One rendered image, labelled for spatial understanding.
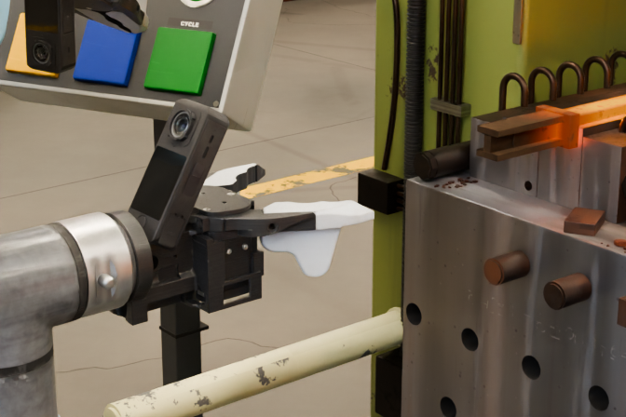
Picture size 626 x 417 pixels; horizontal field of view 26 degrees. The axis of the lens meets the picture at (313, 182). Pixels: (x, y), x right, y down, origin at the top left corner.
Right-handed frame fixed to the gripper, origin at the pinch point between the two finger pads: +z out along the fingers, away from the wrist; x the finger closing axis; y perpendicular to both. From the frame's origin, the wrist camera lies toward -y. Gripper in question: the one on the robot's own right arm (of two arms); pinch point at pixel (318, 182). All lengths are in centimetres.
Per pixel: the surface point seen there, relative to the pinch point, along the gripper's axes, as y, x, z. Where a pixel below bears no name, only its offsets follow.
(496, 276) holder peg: 13.2, 1.5, 20.7
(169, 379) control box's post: 47, -58, 21
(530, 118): -1.4, 0.0, 26.1
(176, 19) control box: -5, -47, 16
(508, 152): 1.0, 1.1, 22.0
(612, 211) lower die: 7.2, 6.9, 30.7
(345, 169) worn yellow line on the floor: 99, -250, 213
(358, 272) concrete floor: 100, -175, 155
